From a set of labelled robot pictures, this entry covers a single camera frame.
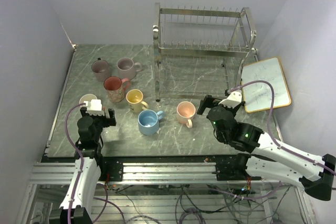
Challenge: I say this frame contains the dark mauve mug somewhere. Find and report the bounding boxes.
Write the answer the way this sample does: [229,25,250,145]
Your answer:
[91,58,111,82]

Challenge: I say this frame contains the wire shelf with cables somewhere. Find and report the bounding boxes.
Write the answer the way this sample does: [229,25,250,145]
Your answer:
[15,182,316,224]

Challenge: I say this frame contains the orange white mug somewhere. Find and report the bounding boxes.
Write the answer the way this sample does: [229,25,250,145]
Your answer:
[176,101,196,129]

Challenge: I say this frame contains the blue mug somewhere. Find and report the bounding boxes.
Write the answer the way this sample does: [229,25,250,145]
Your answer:
[138,110,164,135]

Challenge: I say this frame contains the salmon pink mug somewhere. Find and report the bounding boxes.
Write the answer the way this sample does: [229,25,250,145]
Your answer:
[79,94,105,110]

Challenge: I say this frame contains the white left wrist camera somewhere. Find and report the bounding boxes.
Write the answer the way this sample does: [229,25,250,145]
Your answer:
[83,99,104,116]

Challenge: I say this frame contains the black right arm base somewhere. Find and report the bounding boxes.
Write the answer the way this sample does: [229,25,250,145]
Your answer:
[211,154,251,181]

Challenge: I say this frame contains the red mug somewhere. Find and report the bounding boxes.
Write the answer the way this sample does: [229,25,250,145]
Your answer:
[103,76,131,103]

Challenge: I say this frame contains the aluminium mounting rail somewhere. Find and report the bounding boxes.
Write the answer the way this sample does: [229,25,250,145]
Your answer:
[29,163,247,185]

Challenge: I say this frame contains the whiteboard with yellow frame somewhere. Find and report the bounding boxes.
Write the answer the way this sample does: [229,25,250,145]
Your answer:
[241,57,291,113]

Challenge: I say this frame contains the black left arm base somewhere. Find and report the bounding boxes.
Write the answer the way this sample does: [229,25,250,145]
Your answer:
[98,157,123,182]

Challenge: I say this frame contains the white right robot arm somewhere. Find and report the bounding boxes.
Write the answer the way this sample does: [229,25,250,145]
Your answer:
[197,92,335,201]

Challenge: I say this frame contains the light purple mug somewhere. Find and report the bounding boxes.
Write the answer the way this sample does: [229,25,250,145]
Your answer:
[117,57,142,80]

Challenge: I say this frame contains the cream yellow mug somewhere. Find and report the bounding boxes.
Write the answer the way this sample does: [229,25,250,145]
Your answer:
[125,89,149,113]

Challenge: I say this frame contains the metal two-tier dish rack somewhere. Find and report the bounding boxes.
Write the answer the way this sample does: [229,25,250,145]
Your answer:
[152,3,257,101]

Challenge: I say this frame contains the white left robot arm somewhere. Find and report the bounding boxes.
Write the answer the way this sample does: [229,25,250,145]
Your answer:
[49,103,117,223]

